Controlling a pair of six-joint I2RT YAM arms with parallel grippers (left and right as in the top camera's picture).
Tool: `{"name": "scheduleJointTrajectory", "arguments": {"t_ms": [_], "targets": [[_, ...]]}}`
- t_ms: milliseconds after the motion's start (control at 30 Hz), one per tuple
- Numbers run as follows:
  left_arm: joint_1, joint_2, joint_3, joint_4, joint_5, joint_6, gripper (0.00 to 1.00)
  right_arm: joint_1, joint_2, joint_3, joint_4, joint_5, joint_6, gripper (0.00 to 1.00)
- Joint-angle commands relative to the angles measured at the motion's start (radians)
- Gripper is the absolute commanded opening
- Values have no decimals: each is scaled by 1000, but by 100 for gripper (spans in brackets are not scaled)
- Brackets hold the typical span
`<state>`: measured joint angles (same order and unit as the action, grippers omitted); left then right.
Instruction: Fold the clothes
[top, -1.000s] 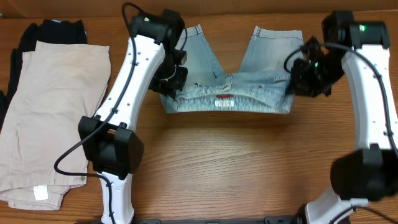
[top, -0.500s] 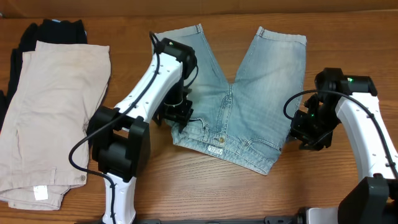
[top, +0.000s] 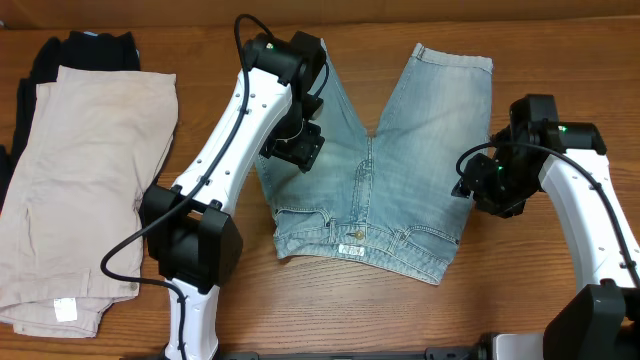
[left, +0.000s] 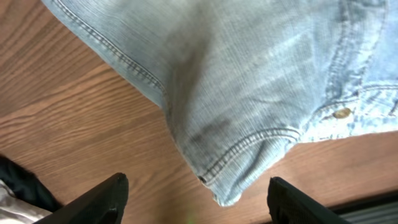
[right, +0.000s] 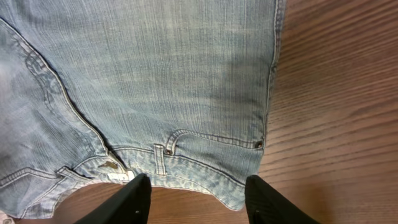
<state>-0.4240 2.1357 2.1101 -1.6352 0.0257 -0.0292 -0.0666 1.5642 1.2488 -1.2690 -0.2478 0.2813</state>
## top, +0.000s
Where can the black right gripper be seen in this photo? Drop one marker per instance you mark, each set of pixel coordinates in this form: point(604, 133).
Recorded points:
point(475, 181)

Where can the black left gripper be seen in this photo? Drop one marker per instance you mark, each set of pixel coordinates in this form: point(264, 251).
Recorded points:
point(302, 150)

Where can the light blue denim shorts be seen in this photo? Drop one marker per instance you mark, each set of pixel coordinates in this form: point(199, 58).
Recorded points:
point(385, 198)

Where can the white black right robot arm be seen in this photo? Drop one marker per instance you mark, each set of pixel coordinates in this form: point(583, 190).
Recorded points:
point(568, 161)

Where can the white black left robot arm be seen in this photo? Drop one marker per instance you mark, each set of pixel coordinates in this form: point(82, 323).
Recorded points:
point(198, 247)

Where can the beige folded shorts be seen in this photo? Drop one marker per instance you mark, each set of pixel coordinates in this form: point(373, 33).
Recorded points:
point(98, 141)

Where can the black folded garment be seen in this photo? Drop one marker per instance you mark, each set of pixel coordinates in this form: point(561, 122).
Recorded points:
point(110, 61)

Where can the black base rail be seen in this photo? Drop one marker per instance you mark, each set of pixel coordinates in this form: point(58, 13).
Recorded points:
point(431, 353)

